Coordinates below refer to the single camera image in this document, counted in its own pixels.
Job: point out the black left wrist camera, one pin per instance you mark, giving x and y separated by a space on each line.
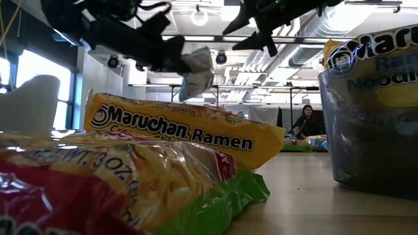
156 24

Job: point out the yellow creamy chicken ramen pack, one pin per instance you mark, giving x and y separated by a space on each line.
392 39
170 127

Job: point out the black frame bracket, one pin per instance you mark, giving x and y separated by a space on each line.
279 120

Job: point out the green-edged chili shrimp ramen pack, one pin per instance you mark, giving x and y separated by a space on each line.
295 147
98 189

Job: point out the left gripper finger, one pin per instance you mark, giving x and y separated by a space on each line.
173 67
176 49

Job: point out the blue-edged ramen pack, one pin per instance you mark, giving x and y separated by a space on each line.
241 114
316 142
197 72

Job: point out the dark smoky plastic bin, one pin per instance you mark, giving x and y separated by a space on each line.
369 163

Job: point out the person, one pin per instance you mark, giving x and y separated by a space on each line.
307 124

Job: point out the silver ventilation duct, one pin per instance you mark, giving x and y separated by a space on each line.
310 49

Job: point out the long ceiling light fixture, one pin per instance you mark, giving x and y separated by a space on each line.
67 38

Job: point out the white cloth cover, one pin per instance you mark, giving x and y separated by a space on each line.
263 115

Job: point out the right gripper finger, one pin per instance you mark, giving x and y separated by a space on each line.
251 42
240 19

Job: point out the black ceiling spotlight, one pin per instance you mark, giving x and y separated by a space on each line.
112 61
221 58
140 67

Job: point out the white plastic bin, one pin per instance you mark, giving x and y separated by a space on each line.
29 104

